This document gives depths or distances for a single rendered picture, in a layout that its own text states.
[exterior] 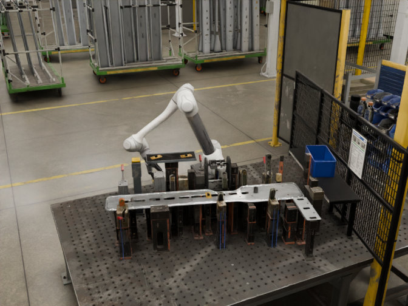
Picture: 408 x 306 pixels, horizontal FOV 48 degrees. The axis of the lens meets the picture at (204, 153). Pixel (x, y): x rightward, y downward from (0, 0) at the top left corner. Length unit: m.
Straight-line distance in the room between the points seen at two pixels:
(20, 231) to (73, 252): 1.76
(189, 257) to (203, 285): 0.28
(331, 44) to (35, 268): 3.79
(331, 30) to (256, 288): 3.31
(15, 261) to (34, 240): 0.33
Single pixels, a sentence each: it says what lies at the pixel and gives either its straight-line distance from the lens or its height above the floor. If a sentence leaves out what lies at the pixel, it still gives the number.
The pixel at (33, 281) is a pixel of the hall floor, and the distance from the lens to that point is 4.28.
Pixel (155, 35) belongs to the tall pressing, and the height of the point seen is 0.80.
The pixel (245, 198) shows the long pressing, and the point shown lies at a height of 1.00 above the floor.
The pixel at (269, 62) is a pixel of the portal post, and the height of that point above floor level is 0.30.
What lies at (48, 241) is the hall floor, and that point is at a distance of 4.73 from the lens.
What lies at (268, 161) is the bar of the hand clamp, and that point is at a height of 1.16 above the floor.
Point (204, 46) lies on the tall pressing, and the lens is 10.93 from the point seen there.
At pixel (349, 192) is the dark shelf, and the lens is 3.36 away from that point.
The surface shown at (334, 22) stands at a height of 1.84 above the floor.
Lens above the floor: 2.58
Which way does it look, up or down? 24 degrees down
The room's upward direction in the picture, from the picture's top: straight up
